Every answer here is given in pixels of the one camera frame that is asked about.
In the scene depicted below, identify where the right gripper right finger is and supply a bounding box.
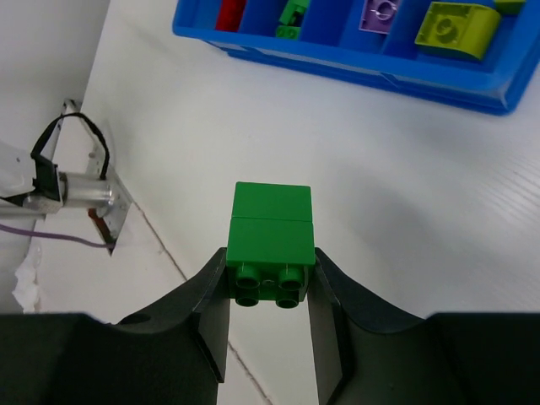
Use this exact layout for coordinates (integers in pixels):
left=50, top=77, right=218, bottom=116
left=307, top=251, right=539, bottom=404

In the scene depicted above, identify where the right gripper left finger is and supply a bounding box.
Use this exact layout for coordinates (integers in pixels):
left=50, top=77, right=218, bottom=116
left=1, top=249, right=230, bottom=404

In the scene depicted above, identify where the green lime lego piece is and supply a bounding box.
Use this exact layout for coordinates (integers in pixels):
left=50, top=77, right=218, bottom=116
left=226, top=181, right=316, bottom=309

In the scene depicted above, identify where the purple square lego brick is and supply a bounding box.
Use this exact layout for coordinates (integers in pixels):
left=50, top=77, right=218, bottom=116
left=359, top=0, right=402, bottom=35

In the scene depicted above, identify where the lime green lego brick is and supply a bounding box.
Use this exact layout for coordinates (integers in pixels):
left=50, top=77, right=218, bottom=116
left=414, top=2, right=502, bottom=61

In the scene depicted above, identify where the red lego brick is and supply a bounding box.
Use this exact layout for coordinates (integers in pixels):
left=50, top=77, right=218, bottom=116
left=215, top=0, right=247, bottom=32

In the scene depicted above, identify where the green lego plate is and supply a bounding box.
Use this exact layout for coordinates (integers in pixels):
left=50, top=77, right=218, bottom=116
left=276, top=0, right=311, bottom=40

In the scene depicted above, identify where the blue divided plastic bin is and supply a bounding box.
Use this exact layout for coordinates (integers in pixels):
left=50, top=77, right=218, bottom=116
left=172, top=1, right=539, bottom=115

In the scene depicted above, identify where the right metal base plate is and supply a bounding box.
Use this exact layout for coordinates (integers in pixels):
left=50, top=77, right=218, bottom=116
left=59, top=99, right=132, bottom=252

